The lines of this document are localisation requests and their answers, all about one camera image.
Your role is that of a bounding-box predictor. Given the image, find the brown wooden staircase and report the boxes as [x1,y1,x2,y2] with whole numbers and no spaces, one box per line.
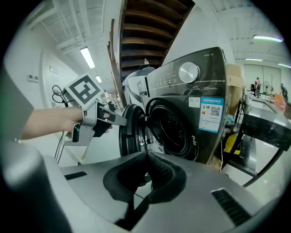
[107,0,196,107]

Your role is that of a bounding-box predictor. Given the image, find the open brown cardboard box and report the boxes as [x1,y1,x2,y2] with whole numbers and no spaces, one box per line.
[224,63,246,119]

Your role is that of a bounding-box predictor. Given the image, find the blue white label sticker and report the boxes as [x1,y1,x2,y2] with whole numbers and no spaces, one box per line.
[198,97,225,134]

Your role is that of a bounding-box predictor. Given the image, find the small white sticker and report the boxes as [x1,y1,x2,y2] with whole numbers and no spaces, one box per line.
[188,97,201,108]

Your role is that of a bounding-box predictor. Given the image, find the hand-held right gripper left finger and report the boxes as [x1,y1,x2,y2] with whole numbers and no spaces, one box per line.
[43,151,148,233]

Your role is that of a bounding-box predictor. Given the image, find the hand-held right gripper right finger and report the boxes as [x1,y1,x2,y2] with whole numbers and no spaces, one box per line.
[130,151,267,233]

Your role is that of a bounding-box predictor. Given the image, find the person's left forearm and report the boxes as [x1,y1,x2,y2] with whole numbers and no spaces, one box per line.
[20,106,84,141]

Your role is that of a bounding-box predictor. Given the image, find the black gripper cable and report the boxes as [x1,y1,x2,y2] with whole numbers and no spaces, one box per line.
[51,85,69,165]

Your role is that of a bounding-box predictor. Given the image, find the thin white cable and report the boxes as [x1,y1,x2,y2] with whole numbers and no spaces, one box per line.
[219,138,225,172]

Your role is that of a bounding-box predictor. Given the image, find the yellow plastic object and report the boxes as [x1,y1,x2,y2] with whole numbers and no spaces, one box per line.
[224,134,241,156]

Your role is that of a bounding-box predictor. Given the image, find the orange chair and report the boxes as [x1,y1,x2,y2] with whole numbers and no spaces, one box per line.
[273,92,287,112]

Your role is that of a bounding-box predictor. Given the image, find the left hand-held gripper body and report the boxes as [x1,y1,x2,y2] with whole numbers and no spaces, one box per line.
[64,72,106,146]

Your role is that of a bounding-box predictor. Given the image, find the black round washing machine door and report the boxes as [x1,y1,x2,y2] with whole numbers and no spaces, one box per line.
[118,103,150,158]

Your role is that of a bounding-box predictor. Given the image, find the black stone bench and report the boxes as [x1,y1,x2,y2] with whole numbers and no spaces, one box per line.
[221,100,291,185]

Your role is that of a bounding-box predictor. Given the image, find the silver round dial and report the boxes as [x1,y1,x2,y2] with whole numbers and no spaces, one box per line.
[178,61,201,83]

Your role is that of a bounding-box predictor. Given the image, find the white room door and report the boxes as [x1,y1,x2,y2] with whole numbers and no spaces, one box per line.
[40,51,80,110]

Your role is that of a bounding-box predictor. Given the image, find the dark grey washing machine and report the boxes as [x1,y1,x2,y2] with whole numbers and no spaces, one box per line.
[137,46,228,165]

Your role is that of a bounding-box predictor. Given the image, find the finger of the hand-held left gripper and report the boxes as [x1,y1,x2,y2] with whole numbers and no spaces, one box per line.
[97,102,128,126]

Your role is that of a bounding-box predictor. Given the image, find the white grey cleaning robot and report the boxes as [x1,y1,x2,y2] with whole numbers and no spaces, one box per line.
[122,65,161,107]

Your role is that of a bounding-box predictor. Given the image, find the white ceiling pipes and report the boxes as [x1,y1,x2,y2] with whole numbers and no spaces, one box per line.
[27,0,110,55]

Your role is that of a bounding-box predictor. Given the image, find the person's left hand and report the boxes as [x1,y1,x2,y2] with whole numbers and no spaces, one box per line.
[93,106,114,138]

